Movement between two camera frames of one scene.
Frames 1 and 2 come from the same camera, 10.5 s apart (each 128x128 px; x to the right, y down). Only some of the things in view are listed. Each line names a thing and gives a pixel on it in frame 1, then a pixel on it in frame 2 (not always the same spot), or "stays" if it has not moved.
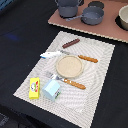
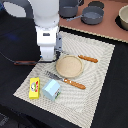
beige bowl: (123, 15) stays
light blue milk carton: (51, 90) stays
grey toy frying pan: (91, 16) stays
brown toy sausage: (73, 42) -> (25, 63)
